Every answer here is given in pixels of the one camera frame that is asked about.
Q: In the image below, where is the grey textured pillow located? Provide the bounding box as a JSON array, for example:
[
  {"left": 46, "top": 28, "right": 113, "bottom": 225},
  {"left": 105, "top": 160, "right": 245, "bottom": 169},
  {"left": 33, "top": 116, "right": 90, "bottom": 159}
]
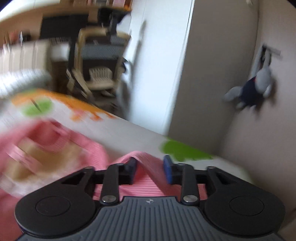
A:
[{"left": 1, "top": 69, "right": 52, "bottom": 99}]

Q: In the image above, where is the black monitor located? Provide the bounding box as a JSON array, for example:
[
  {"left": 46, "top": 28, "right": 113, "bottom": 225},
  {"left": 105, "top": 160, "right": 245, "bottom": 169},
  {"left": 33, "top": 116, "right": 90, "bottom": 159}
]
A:
[{"left": 39, "top": 14, "right": 88, "bottom": 39}]

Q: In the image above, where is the grey plush toy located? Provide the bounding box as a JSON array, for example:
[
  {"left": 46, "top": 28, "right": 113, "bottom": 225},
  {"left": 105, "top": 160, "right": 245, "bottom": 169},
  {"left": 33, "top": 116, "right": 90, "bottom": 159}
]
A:
[{"left": 223, "top": 44, "right": 281, "bottom": 109}]

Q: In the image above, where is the cartoon print bed quilt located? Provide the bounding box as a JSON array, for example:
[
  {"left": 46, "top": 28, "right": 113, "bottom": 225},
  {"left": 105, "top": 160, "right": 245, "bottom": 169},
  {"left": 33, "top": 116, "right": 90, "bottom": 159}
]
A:
[{"left": 1, "top": 89, "right": 252, "bottom": 182}]

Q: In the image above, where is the beige padded headboard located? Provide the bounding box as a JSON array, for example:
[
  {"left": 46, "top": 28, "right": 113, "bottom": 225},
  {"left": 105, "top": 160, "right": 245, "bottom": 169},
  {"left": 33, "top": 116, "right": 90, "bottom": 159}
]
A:
[{"left": 1, "top": 40, "right": 51, "bottom": 74}]

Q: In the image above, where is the beige mesh office chair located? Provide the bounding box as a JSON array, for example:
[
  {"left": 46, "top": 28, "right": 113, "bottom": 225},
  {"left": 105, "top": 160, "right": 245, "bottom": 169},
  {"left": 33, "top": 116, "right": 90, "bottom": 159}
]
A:
[{"left": 66, "top": 27, "right": 131, "bottom": 101}]

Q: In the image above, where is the white desk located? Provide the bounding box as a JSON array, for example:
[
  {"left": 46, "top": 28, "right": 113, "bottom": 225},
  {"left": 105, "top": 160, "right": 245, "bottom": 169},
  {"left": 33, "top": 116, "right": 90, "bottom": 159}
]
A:
[{"left": 49, "top": 43, "right": 70, "bottom": 62}]

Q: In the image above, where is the pink ribbed knit cardigan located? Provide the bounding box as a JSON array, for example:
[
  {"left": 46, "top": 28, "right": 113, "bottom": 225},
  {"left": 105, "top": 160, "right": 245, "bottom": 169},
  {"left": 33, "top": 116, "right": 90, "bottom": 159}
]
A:
[{"left": 0, "top": 116, "right": 208, "bottom": 241}]

